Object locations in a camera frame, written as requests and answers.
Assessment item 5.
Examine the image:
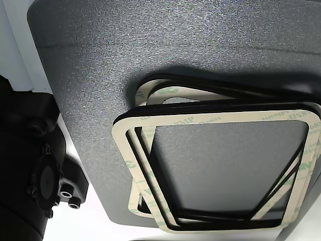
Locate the dark gray mat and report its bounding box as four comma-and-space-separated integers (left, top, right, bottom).
26, 0, 321, 241

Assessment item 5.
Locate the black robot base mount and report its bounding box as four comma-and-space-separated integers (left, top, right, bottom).
0, 72, 90, 241

